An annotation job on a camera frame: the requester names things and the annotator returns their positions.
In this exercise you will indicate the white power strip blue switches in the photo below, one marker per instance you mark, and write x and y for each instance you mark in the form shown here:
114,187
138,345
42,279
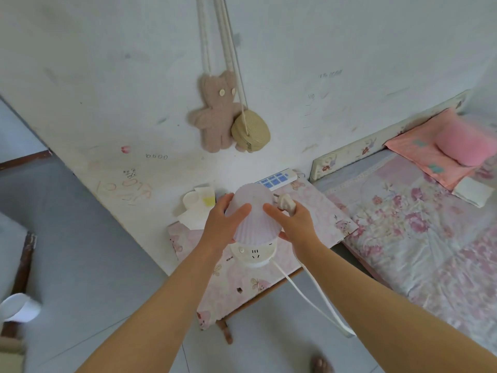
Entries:
277,179

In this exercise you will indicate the round woven straw bag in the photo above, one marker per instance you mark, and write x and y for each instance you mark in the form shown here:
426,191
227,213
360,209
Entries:
251,132

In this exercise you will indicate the person's left forearm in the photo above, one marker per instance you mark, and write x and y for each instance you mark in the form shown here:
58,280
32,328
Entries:
163,310

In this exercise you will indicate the pink floral tablecloth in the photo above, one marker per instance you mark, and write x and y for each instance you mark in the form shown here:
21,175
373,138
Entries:
314,213

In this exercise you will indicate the person's right hand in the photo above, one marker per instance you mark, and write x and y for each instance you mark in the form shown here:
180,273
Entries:
301,229

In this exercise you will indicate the pink plush bear bag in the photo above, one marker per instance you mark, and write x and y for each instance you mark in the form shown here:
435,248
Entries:
215,112

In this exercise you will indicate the person's right thumb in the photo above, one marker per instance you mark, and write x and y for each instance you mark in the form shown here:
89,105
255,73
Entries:
275,212

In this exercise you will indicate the person's left hand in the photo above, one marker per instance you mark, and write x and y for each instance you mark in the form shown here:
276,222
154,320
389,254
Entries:
217,231

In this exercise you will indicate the wooden table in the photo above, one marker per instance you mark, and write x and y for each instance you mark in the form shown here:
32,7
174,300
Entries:
227,334

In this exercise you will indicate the white paper with yellow patch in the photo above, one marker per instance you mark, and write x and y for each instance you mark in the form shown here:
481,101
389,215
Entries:
202,211

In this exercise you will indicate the brown wooden door frame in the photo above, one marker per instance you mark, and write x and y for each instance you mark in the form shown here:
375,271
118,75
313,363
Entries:
23,161

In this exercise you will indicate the white folded cloth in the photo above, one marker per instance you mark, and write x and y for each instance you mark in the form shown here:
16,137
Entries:
471,191

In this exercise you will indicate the person's right forearm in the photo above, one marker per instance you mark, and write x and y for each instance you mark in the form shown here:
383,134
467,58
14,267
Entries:
380,314

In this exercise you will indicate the floral padded headboard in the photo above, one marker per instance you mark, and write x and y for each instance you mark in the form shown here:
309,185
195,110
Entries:
361,147

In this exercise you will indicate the grey bed mat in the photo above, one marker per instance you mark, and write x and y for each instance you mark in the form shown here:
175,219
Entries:
349,168

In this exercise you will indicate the pink pillow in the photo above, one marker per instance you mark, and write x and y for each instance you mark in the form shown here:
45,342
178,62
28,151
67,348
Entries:
417,151

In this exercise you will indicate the pink plush cushion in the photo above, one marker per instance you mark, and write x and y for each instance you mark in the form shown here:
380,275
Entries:
466,145

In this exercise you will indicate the pink floral bed sheet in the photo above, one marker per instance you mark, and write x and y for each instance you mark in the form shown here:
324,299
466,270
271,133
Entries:
427,244

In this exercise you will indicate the white lamp with pink shade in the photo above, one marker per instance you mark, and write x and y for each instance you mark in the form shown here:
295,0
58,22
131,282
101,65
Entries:
254,213

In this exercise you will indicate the white plastic cup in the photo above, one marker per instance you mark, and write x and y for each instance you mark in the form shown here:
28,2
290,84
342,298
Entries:
19,308

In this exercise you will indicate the person's left thumb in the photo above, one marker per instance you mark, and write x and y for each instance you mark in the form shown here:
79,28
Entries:
240,215

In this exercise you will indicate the person's foot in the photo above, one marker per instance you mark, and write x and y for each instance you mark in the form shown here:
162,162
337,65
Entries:
321,365

